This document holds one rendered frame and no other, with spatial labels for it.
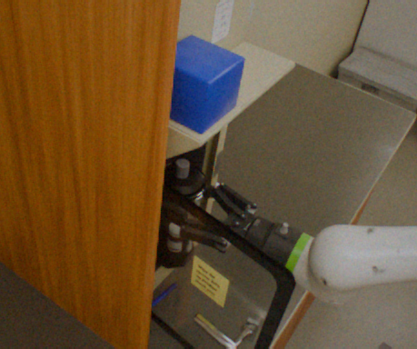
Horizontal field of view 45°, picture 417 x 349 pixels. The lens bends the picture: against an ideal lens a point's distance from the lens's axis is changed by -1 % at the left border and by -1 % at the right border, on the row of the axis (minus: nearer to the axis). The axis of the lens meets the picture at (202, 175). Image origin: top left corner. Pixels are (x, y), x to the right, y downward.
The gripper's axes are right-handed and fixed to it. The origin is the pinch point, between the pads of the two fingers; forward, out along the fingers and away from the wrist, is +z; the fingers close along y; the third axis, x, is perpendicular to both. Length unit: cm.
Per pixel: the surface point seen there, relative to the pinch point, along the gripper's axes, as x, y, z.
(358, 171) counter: 27, -70, -26
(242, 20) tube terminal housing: -34.8, -14.1, -0.7
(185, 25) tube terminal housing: -39.9, 4.9, 0.2
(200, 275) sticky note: -3.2, 17.5, -14.9
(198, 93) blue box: -36.3, 14.7, -8.5
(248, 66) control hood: -29.8, -8.1, -6.1
